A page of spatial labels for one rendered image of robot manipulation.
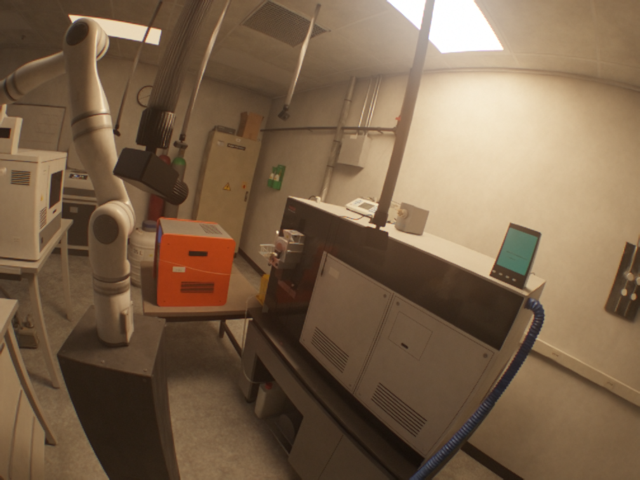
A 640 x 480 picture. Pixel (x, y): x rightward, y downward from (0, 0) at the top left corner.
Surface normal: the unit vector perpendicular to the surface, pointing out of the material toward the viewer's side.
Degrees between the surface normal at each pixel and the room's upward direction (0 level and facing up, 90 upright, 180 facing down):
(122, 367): 0
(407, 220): 90
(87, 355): 0
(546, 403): 90
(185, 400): 0
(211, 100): 90
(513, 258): 80
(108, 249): 93
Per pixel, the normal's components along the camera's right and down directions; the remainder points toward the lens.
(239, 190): 0.58, 0.31
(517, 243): -0.69, -0.22
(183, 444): 0.25, -0.95
